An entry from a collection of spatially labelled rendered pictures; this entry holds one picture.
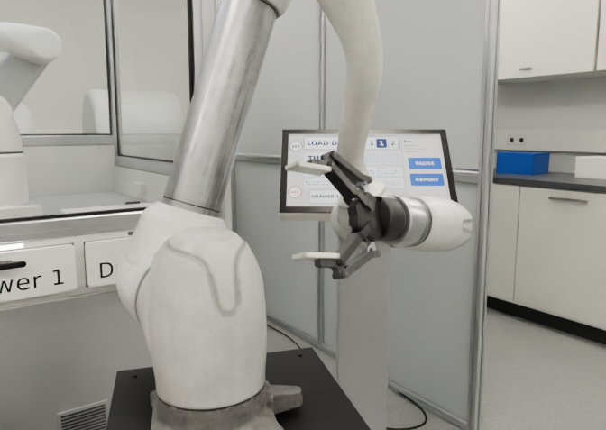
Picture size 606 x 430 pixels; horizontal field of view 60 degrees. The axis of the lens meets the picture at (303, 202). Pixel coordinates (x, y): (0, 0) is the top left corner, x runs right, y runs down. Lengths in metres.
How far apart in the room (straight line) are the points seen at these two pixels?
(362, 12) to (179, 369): 0.58
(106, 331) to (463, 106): 1.47
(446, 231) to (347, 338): 0.84
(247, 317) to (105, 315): 0.77
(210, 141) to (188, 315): 0.32
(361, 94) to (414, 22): 1.44
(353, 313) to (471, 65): 1.03
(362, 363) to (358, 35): 1.16
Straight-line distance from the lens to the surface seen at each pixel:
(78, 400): 1.49
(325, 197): 1.53
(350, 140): 0.98
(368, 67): 0.89
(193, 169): 0.89
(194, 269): 0.68
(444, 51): 2.21
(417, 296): 2.36
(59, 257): 1.35
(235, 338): 0.70
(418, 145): 1.68
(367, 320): 1.71
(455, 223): 0.98
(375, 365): 1.77
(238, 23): 0.93
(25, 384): 1.44
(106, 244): 1.37
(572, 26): 3.80
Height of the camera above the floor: 1.19
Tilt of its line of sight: 8 degrees down
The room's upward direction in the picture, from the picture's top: straight up
